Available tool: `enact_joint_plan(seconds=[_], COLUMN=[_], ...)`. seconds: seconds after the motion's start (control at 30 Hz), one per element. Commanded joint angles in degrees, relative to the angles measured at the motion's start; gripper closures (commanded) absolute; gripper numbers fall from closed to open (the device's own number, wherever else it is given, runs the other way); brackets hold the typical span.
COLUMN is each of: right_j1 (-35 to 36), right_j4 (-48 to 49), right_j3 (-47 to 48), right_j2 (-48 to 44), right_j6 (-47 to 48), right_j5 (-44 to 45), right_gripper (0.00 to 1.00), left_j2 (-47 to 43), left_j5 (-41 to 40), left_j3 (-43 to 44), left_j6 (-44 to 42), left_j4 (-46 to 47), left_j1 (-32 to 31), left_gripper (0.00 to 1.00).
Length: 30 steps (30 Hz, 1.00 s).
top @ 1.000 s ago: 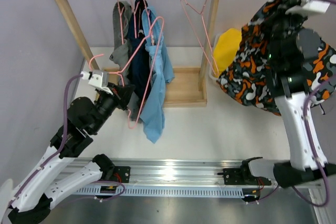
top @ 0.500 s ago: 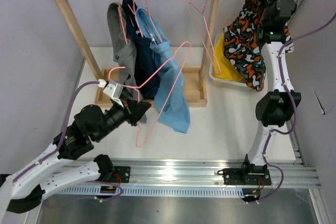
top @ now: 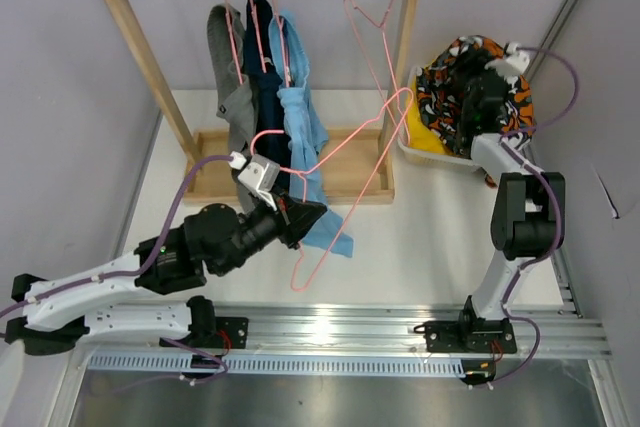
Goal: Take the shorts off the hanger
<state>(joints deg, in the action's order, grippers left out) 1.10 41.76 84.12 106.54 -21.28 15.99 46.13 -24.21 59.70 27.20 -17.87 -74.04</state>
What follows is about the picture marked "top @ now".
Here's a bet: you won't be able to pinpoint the white plastic basket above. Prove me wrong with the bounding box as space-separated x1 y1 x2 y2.
397 95 487 175

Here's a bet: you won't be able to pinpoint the navy blue shorts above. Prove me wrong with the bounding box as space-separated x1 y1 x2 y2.
243 0 291 168

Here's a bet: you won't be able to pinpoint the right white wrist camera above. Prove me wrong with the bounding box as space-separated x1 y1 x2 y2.
484 42 531 81

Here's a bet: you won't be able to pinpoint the grey shorts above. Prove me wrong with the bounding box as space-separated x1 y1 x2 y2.
206 4 259 213

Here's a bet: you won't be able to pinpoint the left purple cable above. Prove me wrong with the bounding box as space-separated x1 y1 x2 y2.
0 155 234 321

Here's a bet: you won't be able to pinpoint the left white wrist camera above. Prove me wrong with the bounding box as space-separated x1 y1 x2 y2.
229 151 280 213

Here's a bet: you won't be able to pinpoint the slotted cable duct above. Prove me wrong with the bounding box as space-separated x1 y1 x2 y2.
88 351 465 379

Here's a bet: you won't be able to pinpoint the pink hanger of navy shorts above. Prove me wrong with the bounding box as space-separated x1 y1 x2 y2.
249 0 267 74

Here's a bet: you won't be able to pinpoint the light blue shorts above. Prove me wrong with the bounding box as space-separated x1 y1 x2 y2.
268 10 354 258

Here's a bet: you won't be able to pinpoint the pink hanger of camouflage shorts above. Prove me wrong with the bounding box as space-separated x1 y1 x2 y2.
281 87 414 292

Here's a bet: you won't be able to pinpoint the pink hanger of blue shorts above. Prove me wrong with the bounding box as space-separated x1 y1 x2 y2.
271 0 291 88

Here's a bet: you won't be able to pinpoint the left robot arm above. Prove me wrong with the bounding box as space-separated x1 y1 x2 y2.
4 194 327 356

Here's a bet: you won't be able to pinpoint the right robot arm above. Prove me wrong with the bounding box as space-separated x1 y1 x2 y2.
418 68 565 354

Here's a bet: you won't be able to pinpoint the pink hanger of grey shorts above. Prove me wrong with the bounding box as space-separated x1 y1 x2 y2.
224 0 244 85

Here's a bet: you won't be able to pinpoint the yellow shorts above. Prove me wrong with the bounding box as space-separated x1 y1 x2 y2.
406 98 450 155

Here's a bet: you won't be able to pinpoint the pink hanger of yellow shorts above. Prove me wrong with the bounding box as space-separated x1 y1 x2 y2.
343 0 412 146

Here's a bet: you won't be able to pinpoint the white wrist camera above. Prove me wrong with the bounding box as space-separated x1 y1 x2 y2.
484 42 531 81
229 151 280 213

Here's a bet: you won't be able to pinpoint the aluminium mounting rail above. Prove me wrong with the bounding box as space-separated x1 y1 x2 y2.
67 299 614 359

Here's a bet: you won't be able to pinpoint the camouflage patterned shorts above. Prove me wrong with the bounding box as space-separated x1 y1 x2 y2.
415 35 535 159

